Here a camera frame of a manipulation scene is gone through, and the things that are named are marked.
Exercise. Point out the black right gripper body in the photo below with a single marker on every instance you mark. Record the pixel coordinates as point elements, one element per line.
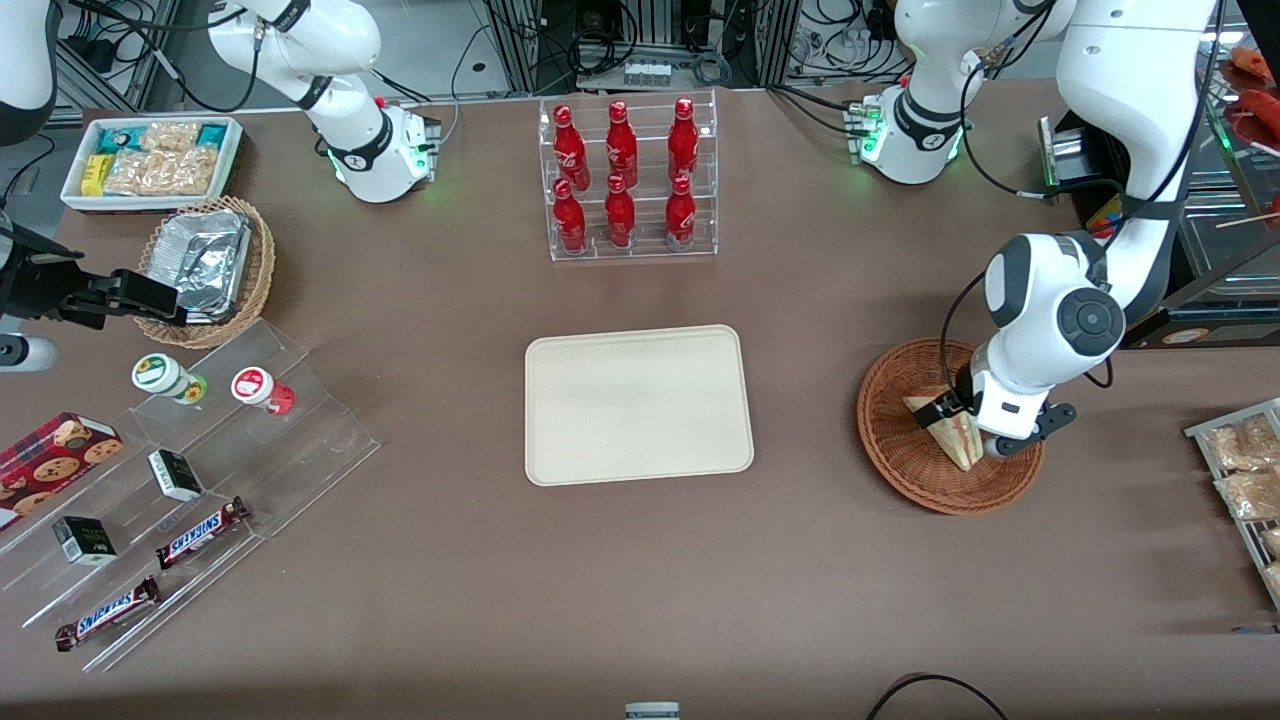
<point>38,285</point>

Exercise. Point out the triangle sandwich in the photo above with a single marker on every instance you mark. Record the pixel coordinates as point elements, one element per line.
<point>960,446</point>

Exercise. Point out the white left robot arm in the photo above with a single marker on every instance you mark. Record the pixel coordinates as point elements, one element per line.
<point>1130,90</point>

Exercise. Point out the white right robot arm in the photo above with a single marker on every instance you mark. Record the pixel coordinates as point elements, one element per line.
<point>340,40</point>

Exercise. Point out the brown round wicker basket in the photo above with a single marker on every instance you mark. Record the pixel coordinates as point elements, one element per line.
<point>900,470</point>

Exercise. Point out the tan wicker basket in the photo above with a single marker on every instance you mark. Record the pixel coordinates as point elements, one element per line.
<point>260,270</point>

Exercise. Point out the metal tray of pastries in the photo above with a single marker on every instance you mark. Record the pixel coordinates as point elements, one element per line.
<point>1200,432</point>

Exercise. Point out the beige rectangular tray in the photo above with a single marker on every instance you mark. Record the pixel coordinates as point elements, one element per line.
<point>640,410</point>

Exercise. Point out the green lid cup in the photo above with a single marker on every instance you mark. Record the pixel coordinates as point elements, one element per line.
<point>160,373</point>

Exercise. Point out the white snack bin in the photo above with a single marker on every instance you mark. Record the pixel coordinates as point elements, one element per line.
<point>75,200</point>

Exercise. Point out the yellow snack pack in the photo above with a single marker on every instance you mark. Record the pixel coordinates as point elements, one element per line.
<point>94,175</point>

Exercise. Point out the large clear cracker bag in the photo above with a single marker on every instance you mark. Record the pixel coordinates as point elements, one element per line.
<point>160,172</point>

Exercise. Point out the red lid cup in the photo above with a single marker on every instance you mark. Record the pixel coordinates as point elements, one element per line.
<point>255,385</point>

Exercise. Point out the teal snack pack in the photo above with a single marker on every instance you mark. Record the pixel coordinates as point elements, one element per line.
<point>117,140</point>
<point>211,135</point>

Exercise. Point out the small clear cracker bag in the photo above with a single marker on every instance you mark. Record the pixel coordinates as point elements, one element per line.
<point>170,135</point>

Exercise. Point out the small black box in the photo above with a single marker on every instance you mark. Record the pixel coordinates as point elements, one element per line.
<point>85,540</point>
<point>175,475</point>

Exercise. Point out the red plaid cookie box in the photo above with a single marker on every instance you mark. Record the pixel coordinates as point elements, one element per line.
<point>50,460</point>

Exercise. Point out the clear bag of crackers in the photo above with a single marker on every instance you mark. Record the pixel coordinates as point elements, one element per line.
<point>1274,580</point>
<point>1250,495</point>
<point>1272,542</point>
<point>1240,445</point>

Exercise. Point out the clear acrylic stepped display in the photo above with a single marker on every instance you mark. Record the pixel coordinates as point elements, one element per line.
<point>300,440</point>

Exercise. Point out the Snickers bar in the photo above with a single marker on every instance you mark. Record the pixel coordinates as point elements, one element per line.
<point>200,533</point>
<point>105,612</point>

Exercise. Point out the steel warmer pan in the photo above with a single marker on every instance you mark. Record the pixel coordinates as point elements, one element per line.
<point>1235,250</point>

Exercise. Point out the wooden skewer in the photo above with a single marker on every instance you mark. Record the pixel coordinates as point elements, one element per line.
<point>1250,218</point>

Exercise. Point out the red cola bottle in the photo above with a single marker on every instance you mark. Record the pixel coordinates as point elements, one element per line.
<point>570,220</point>
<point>683,140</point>
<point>621,145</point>
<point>680,215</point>
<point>570,150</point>
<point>620,215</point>

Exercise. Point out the clear acrylic bottle rack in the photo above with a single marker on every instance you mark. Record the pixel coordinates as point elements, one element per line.
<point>645,250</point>

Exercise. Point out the small grey device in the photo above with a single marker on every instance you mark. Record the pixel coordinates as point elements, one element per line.
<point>652,712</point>

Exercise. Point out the white power strip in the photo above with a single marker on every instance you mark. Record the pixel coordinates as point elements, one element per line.
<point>647,73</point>

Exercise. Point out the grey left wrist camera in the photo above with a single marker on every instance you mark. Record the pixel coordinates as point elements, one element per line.
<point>997,447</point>

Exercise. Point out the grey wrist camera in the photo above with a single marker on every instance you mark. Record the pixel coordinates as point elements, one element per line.
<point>28,353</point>
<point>997,447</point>

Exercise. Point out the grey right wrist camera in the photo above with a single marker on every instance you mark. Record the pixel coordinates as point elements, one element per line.
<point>28,353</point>

